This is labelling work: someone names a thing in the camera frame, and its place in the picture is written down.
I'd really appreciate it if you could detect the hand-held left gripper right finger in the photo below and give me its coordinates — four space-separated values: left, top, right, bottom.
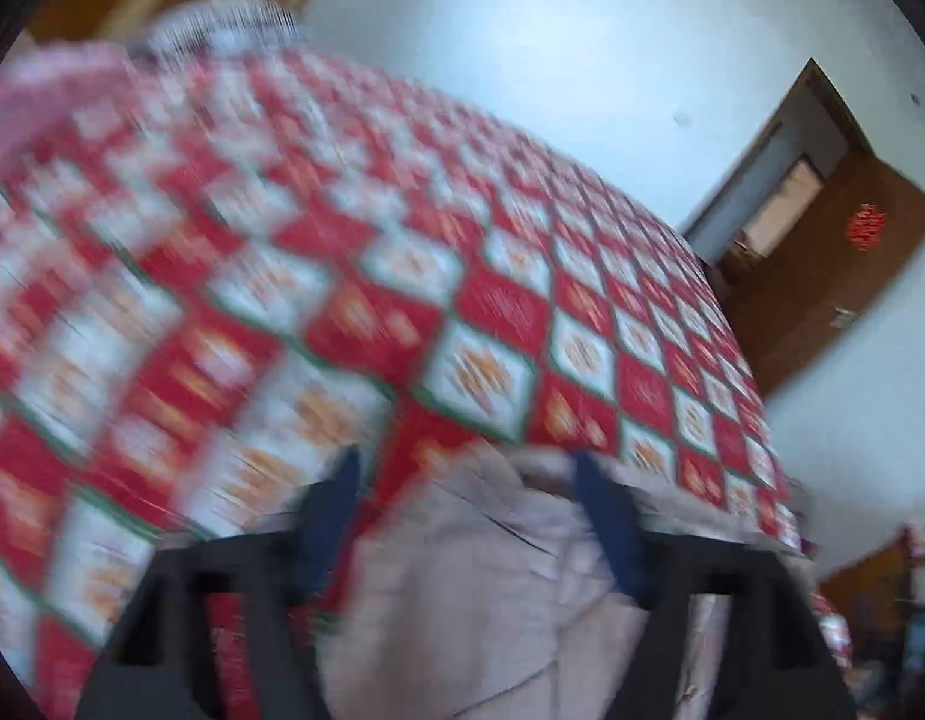
574 454 857 720

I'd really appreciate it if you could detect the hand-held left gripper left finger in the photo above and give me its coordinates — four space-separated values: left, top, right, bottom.
76 446 362 720

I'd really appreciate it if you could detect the wooden cabinet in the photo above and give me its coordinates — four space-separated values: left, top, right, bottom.
818 525 925 691

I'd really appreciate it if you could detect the striped pillow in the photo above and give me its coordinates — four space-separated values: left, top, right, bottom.
143 0 302 61

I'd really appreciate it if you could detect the brown wooden door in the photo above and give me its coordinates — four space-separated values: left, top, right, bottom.
721 157 925 398

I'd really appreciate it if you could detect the red paper door decoration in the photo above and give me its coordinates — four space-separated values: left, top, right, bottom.
845 204 887 250

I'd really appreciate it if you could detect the pink folded quilt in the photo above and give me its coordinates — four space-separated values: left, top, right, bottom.
0 41 133 173

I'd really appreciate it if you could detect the light pink quilted jacket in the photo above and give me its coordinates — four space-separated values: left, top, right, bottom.
312 450 816 720

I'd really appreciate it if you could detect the red checkered bed sheet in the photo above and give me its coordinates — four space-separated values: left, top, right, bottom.
0 45 816 720

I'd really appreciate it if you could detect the brown door frame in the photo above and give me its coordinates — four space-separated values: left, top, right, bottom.
679 58 876 263

